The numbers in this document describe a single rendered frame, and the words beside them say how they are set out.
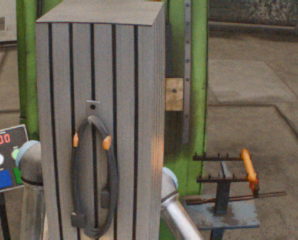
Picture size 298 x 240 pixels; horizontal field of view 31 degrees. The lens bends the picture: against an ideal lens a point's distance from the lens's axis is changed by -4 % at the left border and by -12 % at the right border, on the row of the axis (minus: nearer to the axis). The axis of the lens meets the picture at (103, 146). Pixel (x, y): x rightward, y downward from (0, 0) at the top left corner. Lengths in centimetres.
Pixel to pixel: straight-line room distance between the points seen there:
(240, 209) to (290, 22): 678
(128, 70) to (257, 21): 803
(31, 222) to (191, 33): 126
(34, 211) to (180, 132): 116
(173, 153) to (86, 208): 165
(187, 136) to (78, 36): 182
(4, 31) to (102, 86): 693
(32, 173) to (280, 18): 771
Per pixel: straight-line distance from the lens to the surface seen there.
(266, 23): 920
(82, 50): 116
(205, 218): 275
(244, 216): 279
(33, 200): 195
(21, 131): 266
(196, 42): 274
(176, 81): 276
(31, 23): 267
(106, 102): 119
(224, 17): 896
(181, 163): 298
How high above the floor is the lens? 231
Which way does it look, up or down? 27 degrees down
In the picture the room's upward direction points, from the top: 1 degrees counter-clockwise
